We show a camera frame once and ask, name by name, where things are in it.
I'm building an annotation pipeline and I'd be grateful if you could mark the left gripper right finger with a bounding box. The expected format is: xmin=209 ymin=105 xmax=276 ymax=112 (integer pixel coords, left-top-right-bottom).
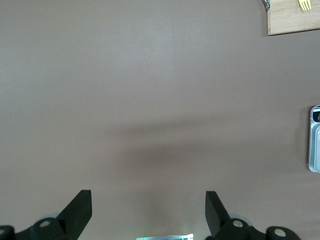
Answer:
xmin=205 ymin=191 xmax=300 ymax=240

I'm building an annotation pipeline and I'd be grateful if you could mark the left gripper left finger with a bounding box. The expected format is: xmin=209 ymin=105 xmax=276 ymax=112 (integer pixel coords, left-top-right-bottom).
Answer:
xmin=0 ymin=189 xmax=93 ymax=240

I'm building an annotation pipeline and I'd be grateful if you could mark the silver digital kitchen scale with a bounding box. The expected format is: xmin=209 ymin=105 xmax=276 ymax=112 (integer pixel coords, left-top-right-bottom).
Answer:
xmin=307 ymin=104 xmax=320 ymax=173

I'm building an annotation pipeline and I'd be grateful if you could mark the brown table cover sheet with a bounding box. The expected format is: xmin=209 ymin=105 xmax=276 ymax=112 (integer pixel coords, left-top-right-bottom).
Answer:
xmin=0 ymin=0 xmax=320 ymax=240

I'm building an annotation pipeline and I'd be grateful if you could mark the wooden cutting board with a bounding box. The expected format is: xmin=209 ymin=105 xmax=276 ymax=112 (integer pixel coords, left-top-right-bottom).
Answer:
xmin=258 ymin=0 xmax=320 ymax=36

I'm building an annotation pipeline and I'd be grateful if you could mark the yellow plastic fork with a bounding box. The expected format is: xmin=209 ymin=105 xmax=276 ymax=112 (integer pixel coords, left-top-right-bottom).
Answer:
xmin=297 ymin=0 xmax=313 ymax=11

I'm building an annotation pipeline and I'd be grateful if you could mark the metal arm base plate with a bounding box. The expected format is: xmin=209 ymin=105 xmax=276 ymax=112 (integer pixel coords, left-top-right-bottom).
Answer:
xmin=136 ymin=233 xmax=195 ymax=240

